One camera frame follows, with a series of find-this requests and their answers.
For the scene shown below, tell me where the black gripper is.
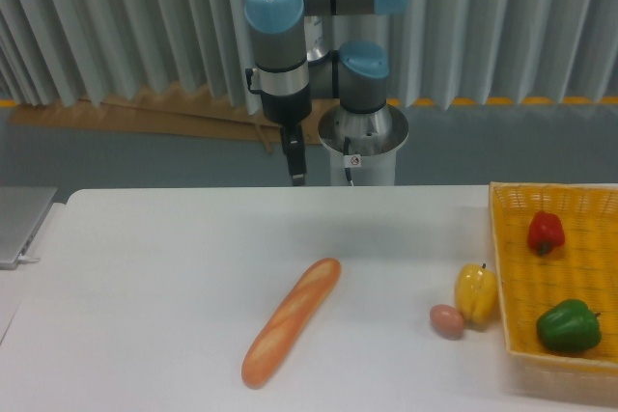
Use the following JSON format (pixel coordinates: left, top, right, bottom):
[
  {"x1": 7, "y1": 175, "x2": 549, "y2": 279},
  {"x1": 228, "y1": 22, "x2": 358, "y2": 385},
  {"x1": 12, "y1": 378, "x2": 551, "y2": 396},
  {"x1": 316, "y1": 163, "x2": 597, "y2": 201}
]
[{"x1": 260, "y1": 88, "x2": 312, "y2": 186}]

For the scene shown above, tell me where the red bell pepper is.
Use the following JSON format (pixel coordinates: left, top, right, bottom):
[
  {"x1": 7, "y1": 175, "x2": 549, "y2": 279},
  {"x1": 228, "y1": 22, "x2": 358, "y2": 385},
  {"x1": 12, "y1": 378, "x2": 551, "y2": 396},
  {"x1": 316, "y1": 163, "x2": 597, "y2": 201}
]
[{"x1": 527, "y1": 210, "x2": 566, "y2": 256}]

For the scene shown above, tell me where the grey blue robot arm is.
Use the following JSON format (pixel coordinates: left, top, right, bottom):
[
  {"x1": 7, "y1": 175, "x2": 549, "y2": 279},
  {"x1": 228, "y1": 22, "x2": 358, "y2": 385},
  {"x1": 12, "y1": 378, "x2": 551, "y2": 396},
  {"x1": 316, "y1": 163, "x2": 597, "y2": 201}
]
[{"x1": 244, "y1": 0, "x2": 408, "y2": 186}]

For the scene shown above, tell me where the yellow bell pepper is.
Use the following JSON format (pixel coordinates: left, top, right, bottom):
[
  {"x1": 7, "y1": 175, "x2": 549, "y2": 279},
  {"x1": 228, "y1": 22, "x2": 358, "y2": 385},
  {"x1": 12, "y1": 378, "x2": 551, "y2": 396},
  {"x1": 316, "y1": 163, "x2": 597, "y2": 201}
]
[{"x1": 454, "y1": 263, "x2": 498, "y2": 325}]

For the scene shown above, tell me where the green bell pepper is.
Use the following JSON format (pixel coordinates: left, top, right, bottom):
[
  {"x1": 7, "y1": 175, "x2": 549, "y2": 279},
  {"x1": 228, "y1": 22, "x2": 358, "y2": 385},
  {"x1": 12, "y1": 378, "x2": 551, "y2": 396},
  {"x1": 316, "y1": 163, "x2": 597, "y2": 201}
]
[{"x1": 536, "y1": 299, "x2": 602, "y2": 353}]

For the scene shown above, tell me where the brown cardboard sheet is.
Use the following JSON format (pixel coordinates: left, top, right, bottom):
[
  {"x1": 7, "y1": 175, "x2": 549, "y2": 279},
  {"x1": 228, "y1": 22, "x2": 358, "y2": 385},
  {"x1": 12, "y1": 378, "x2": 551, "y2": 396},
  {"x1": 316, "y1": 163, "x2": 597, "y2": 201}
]
[{"x1": 9, "y1": 91, "x2": 329, "y2": 155}]

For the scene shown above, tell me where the baguette bread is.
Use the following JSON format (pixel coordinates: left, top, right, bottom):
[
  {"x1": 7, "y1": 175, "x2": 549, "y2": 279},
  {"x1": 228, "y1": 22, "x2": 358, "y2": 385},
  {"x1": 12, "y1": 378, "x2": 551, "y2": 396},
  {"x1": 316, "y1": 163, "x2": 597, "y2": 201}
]
[{"x1": 240, "y1": 258, "x2": 342, "y2": 389}]

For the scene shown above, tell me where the brown egg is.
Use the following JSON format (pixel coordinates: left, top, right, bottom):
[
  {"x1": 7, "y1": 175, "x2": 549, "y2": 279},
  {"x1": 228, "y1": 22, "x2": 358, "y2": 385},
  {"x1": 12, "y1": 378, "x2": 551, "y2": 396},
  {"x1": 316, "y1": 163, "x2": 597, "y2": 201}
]
[{"x1": 430, "y1": 304, "x2": 465, "y2": 338}]

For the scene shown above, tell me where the grey laptop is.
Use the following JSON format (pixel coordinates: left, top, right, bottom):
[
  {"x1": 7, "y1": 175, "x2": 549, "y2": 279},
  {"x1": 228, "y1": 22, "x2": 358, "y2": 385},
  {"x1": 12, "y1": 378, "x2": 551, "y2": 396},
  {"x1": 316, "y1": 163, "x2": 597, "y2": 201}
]
[{"x1": 1, "y1": 186, "x2": 57, "y2": 270}]

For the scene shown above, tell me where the yellow woven basket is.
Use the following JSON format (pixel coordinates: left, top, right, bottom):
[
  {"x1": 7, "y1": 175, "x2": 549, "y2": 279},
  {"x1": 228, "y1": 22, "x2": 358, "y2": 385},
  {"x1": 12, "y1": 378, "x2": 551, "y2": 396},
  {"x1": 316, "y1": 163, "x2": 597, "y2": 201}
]
[{"x1": 489, "y1": 182, "x2": 617, "y2": 379}]

